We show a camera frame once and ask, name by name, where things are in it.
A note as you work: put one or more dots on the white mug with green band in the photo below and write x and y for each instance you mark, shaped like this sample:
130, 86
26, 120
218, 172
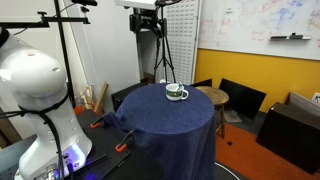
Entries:
174, 94

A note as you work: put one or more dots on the whiteboard with drawings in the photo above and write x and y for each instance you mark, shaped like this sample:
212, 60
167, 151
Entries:
240, 30

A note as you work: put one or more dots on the whiteboard marker tray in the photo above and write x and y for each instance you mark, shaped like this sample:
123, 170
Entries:
290, 37

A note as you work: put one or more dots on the black computer case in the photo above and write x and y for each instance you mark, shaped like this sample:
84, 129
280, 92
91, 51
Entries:
125, 95

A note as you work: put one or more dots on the small black monitor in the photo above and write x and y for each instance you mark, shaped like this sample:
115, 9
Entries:
203, 83

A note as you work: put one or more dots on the orange black spring clamp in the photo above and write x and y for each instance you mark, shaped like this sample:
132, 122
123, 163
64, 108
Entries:
121, 145
95, 125

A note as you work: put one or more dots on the dark blue tablecloth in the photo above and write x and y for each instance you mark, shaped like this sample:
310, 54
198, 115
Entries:
166, 123

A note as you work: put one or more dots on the large black monitor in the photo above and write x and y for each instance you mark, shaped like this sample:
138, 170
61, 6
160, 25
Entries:
243, 98

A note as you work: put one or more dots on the wooden board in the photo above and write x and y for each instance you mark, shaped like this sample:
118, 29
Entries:
101, 98

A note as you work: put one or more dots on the round table floor base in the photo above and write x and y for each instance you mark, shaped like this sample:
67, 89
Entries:
226, 171

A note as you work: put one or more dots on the black camera stand pole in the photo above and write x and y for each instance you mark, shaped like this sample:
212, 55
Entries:
62, 43

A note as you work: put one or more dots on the teal marker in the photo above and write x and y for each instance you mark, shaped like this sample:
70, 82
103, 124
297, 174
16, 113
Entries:
180, 85

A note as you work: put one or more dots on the grey box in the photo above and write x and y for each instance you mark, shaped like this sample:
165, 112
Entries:
305, 103

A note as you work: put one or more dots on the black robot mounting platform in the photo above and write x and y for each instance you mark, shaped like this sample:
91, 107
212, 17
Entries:
110, 153

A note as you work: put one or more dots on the round wooden stool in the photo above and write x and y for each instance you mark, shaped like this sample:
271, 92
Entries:
216, 95

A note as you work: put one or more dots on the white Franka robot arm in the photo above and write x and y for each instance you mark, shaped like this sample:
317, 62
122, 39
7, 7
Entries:
33, 76

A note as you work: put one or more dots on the flat grey board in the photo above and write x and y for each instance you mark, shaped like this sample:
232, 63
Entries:
233, 116

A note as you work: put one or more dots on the black cabinet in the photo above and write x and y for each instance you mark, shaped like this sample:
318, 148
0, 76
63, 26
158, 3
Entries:
293, 136

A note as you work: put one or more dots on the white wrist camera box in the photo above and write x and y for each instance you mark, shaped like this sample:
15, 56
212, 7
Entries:
136, 3

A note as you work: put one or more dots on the orange object behind platform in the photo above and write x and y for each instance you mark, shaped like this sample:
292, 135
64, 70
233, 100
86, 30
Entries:
78, 110

